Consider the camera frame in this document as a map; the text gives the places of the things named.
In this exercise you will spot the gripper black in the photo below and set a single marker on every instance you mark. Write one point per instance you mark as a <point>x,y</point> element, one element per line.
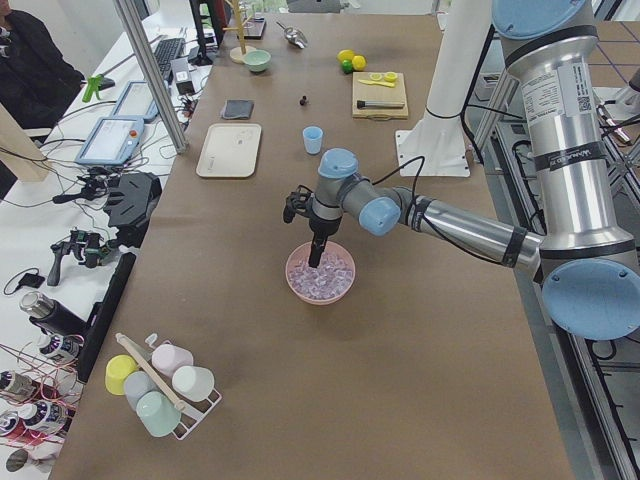
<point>322,227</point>

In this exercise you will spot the white cup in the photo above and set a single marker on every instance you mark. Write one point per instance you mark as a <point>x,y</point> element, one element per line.
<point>193,382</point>

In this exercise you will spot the metal scoop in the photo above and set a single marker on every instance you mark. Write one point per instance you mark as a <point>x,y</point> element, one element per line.
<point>294,36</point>

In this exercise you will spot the blue cup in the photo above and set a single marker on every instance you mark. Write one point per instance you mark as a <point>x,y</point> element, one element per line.
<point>312,139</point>

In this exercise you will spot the yellow lemon front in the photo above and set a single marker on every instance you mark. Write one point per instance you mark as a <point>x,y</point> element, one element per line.
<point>359,63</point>

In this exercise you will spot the white cup rack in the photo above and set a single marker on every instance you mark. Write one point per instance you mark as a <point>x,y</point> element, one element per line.
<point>192,413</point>

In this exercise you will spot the teach pendant near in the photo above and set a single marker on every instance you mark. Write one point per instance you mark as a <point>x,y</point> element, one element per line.
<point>112,141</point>

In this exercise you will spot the mint green cup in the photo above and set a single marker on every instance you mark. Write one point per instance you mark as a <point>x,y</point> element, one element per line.
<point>157,413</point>

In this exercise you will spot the black thermos bottle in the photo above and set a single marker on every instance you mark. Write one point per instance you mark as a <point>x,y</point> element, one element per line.
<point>50,315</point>

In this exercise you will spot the wooden cutting board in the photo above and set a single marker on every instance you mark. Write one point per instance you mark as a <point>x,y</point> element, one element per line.
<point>378,93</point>

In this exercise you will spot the black device stand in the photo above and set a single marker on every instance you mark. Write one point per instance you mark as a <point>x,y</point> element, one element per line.
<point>130,203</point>

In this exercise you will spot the yellow cup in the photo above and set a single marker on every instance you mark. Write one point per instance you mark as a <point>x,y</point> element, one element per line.
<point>118,369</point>

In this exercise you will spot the teach pendant far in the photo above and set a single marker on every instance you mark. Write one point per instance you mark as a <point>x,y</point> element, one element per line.
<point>136,100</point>

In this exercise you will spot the aluminium frame post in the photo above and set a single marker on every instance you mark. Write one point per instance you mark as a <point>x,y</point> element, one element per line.
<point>136,34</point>

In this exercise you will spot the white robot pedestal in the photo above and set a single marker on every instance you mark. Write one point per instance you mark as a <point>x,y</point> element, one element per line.
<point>436,146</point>

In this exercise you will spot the seated person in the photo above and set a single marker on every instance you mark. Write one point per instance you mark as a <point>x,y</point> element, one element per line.
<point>37,83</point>

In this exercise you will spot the pink cup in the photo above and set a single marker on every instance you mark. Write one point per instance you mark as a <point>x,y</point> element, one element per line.
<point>167,358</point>

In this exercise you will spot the yellow lemon back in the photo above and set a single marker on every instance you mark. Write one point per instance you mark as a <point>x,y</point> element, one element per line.
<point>345,55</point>

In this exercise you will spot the green lime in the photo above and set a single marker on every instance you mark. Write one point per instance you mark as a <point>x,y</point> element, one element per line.
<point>347,66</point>

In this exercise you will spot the black keyboard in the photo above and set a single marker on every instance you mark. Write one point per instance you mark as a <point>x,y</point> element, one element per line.
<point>165,52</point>

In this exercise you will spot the pink bowl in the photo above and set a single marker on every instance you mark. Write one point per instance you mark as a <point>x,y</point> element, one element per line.
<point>325,284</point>

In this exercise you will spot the wooden mug tree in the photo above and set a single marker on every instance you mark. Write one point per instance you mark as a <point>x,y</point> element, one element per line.
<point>237,26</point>

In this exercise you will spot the yellow lemon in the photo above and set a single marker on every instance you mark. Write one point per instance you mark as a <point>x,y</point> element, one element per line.
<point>345,55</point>
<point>359,63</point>

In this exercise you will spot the teach pendant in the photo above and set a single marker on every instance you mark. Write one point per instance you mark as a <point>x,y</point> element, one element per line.
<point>136,100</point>
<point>112,141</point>

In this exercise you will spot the yellow knife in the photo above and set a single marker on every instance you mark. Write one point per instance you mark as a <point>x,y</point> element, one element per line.
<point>385,84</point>

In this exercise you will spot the grey cup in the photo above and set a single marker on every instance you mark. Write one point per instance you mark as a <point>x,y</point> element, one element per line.
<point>136,385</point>

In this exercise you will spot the grey folded cloth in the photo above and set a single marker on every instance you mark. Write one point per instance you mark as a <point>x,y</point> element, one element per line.
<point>237,109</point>

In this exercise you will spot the beige tray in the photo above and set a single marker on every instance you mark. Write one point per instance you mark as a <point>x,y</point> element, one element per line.
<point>229,150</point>

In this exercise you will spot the green bowl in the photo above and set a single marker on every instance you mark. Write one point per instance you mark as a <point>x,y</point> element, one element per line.
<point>257,61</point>

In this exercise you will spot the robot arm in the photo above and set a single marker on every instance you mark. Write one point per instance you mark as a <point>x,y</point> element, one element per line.
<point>585,262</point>

